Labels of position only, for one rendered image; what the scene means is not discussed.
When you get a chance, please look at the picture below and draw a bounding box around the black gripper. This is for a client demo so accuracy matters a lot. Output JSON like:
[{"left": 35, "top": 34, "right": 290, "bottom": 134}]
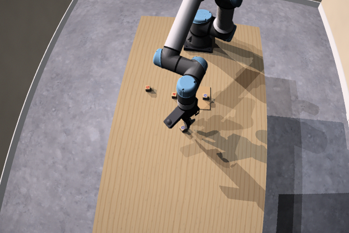
[{"left": 178, "top": 98, "right": 200, "bottom": 130}]

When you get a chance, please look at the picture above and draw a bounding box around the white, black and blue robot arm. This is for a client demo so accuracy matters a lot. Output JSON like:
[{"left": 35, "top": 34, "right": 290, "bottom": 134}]
[{"left": 153, "top": 0, "right": 243, "bottom": 129}]

